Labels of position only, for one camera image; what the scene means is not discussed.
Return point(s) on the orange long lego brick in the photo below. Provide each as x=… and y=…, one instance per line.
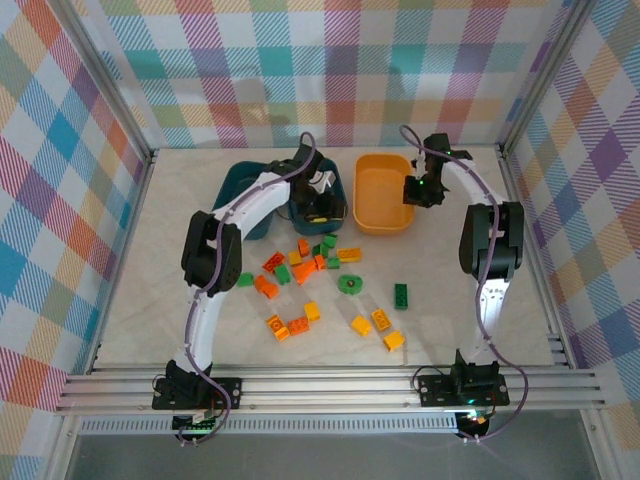
x=274, y=262

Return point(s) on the green round lego piece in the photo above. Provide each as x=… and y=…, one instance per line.
x=344, y=286

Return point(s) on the orange curved lego brick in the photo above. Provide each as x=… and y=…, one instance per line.
x=265, y=287

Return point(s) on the green long lego brick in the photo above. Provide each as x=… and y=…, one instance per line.
x=401, y=296

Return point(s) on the yellow-orange lego brick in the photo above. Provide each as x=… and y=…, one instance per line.
x=277, y=328

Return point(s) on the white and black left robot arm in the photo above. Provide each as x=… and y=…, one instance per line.
x=207, y=330

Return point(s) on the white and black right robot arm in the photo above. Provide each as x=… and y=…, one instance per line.
x=497, y=300

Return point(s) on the teal plastic container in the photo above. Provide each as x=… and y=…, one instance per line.
x=235, y=182
x=320, y=230

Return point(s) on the yellow plastic container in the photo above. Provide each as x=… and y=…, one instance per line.
x=377, y=200

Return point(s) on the small circuit board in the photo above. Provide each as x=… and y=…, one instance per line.
x=475, y=420
x=192, y=425

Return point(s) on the aluminum side rail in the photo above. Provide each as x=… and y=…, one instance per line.
x=534, y=260
x=120, y=260

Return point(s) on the aluminum frame post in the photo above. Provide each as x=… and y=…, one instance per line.
x=545, y=75
x=110, y=85

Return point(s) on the wide aluminum frame rail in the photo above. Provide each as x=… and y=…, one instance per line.
x=325, y=390

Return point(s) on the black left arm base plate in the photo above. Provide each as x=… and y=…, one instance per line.
x=230, y=392

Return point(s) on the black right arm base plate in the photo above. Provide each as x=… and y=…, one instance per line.
x=435, y=390

